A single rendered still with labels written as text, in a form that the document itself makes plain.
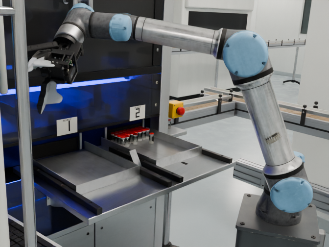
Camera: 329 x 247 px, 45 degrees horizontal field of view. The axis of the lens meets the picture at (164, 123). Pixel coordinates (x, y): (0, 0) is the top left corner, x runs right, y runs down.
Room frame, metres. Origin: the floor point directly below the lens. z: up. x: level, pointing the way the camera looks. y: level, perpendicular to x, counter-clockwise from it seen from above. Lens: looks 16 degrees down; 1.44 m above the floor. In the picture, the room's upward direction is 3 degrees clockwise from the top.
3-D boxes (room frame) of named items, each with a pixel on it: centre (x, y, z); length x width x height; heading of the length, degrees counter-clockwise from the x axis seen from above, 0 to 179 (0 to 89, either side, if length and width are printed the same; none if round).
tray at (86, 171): (1.32, 0.29, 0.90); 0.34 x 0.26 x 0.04; 45
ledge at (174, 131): (1.86, -0.02, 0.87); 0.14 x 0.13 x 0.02; 45
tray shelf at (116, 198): (1.39, 0.12, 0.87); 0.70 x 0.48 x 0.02; 135
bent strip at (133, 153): (1.33, 0.07, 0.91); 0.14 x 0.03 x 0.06; 46
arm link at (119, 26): (1.19, 0.17, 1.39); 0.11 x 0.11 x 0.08; 81
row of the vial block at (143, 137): (1.64, 0.13, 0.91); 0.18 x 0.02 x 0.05; 135
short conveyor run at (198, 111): (2.12, -0.14, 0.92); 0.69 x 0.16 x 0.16; 135
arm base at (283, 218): (1.22, -0.40, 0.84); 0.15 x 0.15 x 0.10
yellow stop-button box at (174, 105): (1.82, -0.04, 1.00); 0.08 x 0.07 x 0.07; 45
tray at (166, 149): (1.56, 0.05, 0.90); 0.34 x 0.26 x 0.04; 45
